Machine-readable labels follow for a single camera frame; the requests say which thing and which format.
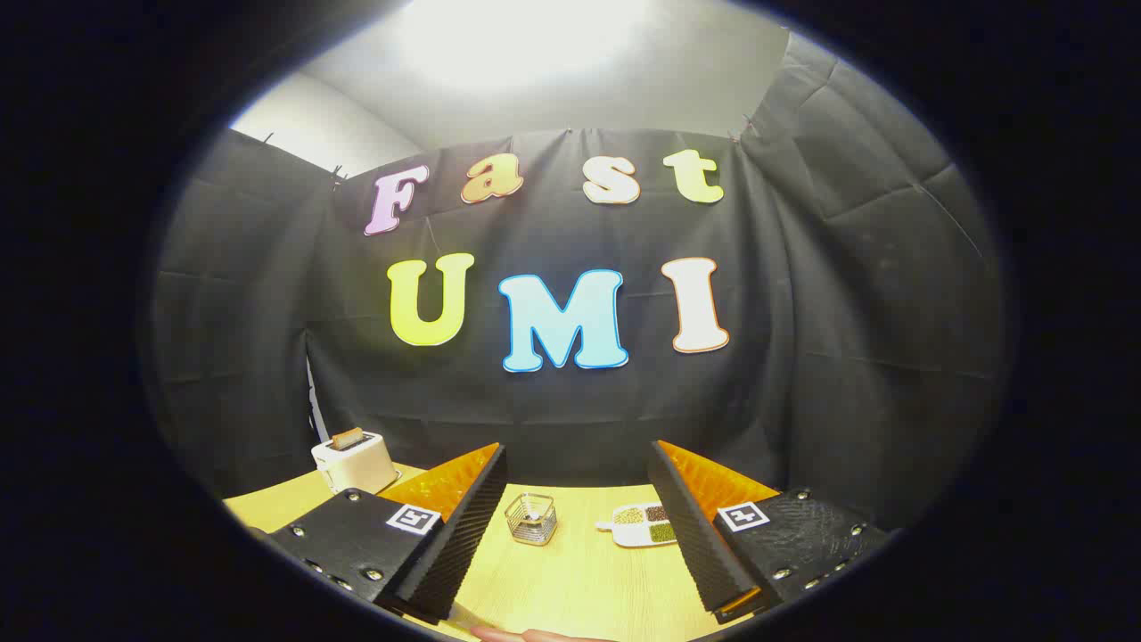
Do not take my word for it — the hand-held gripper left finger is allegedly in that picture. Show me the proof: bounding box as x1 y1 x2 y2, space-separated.
267 443 509 625

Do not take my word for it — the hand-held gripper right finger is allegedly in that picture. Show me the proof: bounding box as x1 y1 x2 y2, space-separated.
647 440 892 625

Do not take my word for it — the white divided bean dish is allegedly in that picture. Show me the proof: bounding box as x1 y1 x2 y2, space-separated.
595 503 678 548

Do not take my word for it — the wooden table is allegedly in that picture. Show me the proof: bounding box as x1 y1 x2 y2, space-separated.
223 462 759 642

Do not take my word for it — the white toaster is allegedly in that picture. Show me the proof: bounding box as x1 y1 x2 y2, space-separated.
311 428 399 496

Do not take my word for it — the black backdrop cloth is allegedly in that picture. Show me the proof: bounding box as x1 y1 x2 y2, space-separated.
147 31 1013 536

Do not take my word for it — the metal wire basket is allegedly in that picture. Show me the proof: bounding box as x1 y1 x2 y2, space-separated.
505 493 559 546

